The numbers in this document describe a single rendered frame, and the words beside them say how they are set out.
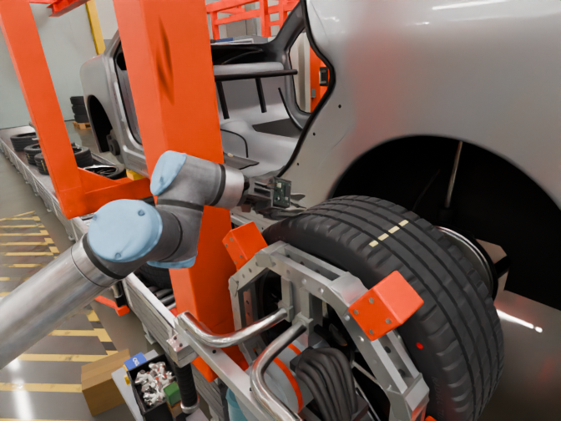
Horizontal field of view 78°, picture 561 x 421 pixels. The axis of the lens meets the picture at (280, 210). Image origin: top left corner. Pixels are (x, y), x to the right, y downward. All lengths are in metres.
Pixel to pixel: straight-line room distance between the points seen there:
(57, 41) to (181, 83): 12.79
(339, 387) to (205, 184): 0.42
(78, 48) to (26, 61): 11.01
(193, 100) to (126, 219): 0.46
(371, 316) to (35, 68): 2.52
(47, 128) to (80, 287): 2.25
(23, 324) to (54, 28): 13.19
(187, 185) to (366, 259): 0.37
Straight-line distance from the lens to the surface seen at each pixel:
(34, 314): 0.63
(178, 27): 0.91
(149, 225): 0.52
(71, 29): 13.78
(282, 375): 0.79
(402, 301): 0.61
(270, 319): 0.76
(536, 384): 2.26
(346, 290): 0.65
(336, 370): 0.62
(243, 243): 0.86
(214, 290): 1.11
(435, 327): 0.69
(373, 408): 0.97
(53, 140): 2.80
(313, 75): 4.20
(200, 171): 0.68
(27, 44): 2.77
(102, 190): 2.92
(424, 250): 0.77
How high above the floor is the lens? 1.51
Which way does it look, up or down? 24 degrees down
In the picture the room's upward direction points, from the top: 3 degrees counter-clockwise
